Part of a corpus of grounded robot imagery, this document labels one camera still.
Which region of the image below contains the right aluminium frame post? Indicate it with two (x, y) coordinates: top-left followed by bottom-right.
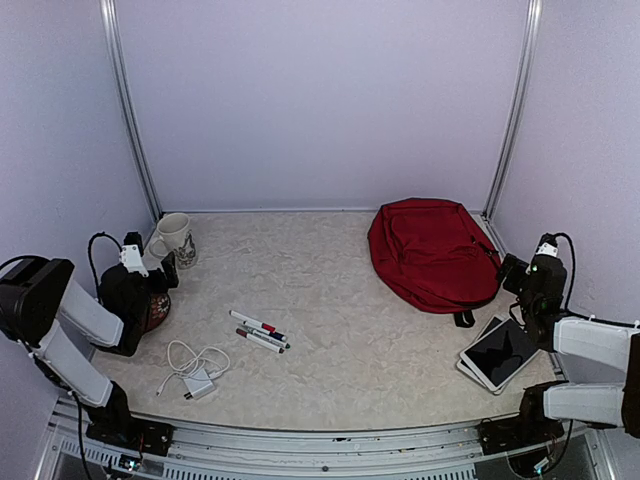
(482, 0), (543, 224)

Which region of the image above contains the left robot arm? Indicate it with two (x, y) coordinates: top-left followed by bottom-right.
(1, 255), (177, 445)

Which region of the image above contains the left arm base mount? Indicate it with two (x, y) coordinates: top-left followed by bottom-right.
(86, 418), (174, 457)

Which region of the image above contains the aluminium frame post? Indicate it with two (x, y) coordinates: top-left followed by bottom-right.
(99, 0), (163, 221)
(482, 0), (543, 224)

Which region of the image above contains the front aluminium rail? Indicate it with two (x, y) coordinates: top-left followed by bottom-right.
(34, 397), (616, 480)

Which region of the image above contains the white marker red cap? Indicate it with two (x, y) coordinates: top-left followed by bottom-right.
(229, 310), (276, 333)

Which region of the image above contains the white charger with cable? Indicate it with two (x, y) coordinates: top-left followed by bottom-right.
(156, 340), (231, 400)

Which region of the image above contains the white ceramic mug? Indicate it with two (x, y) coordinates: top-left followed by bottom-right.
(148, 212), (198, 270)

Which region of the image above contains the white tablet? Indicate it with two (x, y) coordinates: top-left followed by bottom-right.
(456, 315), (504, 396)
(460, 319), (539, 392)

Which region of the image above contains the white marker dark-red cap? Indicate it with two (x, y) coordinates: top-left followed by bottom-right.
(236, 328), (285, 354)

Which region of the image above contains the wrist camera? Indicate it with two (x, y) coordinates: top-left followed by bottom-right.
(119, 232), (149, 278)
(535, 233), (558, 258)

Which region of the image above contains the white marker black cap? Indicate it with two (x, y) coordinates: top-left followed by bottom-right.
(243, 323), (287, 343)

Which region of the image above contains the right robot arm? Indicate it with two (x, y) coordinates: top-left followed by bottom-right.
(496, 254), (639, 444)

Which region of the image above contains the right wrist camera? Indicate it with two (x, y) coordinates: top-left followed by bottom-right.
(535, 233), (558, 258)

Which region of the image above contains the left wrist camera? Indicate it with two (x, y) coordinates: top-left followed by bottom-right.
(119, 232), (149, 278)

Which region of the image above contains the left aluminium frame post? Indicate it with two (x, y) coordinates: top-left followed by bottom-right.
(99, 0), (163, 221)

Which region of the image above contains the red patterned dish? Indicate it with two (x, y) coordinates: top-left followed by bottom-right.
(146, 293), (171, 332)

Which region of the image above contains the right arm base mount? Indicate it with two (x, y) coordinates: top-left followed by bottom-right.
(477, 417), (565, 455)

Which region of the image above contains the red backpack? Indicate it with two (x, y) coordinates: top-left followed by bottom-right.
(367, 198), (502, 328)

